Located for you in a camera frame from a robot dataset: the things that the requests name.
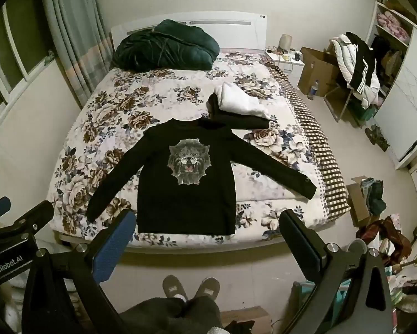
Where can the person's left slipper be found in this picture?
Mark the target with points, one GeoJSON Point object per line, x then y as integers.
{"type": "Point", "coordinates": [173, 285]}

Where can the plastic bottle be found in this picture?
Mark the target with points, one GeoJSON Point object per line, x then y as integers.
{"type": "Point", "coordinates": [313, 90]}

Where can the small table lamp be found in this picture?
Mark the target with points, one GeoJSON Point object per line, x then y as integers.
{"type": "Point", "coordinates": [285, 41]}

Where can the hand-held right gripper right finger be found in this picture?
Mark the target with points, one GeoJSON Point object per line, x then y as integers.
{"type": "Point", "coordinates": [298, 245]}

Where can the flat cardboard sheet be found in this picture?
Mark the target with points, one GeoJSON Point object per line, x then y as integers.
{"type": "Point", "coordinates": [245, 316]}

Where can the person's slipper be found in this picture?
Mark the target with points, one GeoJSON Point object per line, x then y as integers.
{"type": "Point", "coordinates": [207, 287]}
{"type": "Point", "coordinates": [173, 285]}

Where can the dark cup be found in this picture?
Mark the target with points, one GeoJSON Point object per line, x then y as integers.
{"type": "Point", "coordinates": [298, 55]}

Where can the red brown patterned cloth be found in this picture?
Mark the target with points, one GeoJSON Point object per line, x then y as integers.
{"type": "Point", "coordinates": [385, 236]}

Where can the pink quilt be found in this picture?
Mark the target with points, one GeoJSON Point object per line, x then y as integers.
{"type": "Point", "coordinates": [394, 24]}

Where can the grey striped curtain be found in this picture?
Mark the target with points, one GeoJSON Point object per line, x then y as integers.
{"type": "Point", "coordinates": [76, 34]}

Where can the dark patterned slippers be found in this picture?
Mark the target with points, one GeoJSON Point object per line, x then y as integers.
{"type": "Point", "coordinates": [378, 137]}

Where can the person's right slipper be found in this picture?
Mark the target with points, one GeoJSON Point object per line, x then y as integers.
{"type": "Point", "coordinates": [207, 287]}

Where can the checkered bed sheet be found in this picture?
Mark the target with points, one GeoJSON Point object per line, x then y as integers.
{"type": "Point", "coordinates": [319, 146]}

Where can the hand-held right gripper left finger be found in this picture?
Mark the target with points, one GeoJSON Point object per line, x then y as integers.
{"type": "Point", "coordinates": [112, 247]}

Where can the white folded garment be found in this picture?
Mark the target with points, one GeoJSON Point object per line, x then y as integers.
{"type": "Point", "coordinates": [239, 99]}

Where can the small cardboard box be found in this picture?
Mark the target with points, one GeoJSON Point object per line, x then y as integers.
{"type": "Point", "coordinates": [359, 201]}

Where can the white framed window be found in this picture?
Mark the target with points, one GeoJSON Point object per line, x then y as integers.
{"type": "Point", "coordinates": [10, 48]}

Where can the metal chair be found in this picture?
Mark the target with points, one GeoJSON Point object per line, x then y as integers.
{"type": "Point", "coordinates": [338, 101]}

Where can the dark green pillow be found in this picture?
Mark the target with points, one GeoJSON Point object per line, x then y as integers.
{"type": "Point", "coordinates": [159, 47]}

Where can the floral bed blanket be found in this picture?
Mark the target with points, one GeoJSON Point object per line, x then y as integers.
{"type": "Point", "coordinates": [125, 111]}

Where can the large cardboard box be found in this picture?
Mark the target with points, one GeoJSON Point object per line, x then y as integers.
{"type": "Point", "coordinates": [316, 73]}

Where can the black folded garment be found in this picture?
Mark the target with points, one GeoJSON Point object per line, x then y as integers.
{"type": "Point", "coordinates": [241, 120]}

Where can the person's grey trousers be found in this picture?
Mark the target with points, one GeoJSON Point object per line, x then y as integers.
{"type": "Point", "coordinates": [173, 315]}

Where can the white bed headboard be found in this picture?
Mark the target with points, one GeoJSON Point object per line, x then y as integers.
{"type": "Point", "coordinates": [229, 31]}

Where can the white nightstand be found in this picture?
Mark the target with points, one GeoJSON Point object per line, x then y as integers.
{"type": "Point", "coordinates": [288, 66]}

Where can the black lion print sweater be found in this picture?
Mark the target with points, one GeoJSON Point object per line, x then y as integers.
{"type": "Point", "coordinates": [187, 198]}

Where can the pile of jackets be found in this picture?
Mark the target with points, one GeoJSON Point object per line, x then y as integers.
{"type": "Point", "coordinates": [358, 62]}

